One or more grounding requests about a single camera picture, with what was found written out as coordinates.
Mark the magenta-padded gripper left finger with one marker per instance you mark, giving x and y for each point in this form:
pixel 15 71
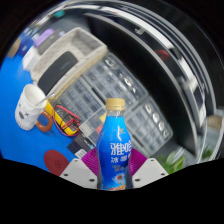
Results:
pixel 78 173

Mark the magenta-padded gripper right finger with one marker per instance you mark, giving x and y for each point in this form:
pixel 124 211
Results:
pixel 150 171

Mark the blue drink bottle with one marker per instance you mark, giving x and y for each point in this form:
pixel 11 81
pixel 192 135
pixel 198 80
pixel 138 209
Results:
pixel 114 150

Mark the green potted plant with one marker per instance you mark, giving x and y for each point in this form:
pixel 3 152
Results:
pixel 171 163

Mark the black box with white label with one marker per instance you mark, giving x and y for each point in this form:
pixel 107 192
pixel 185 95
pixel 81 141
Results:
pixel 80 145

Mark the brown tape roll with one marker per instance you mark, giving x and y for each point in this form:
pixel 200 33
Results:
pixel 37 124

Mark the white paper cup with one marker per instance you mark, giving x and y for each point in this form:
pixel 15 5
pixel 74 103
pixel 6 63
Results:
pixel 26 111

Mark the thin grey stirring stick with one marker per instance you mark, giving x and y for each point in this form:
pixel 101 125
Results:
pixel 46 98

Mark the black shelf unit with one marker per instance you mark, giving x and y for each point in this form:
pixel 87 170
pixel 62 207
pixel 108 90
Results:
pixel 166 83

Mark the black rectangular speaker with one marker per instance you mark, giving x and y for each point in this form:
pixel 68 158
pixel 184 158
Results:
pixel 56 73

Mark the small white box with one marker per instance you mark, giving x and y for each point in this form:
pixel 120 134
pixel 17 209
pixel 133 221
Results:
pixel 30 57

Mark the white perforated basket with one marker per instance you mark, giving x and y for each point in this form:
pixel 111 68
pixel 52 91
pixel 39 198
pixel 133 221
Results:
pixel 83 41

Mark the purple container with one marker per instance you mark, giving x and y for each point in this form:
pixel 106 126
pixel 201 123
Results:
pixel 43 36

